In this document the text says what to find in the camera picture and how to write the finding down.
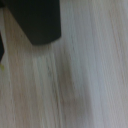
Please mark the black air fryer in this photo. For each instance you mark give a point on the black air fryer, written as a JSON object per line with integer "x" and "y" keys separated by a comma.
{"x": 36, "y": 20}

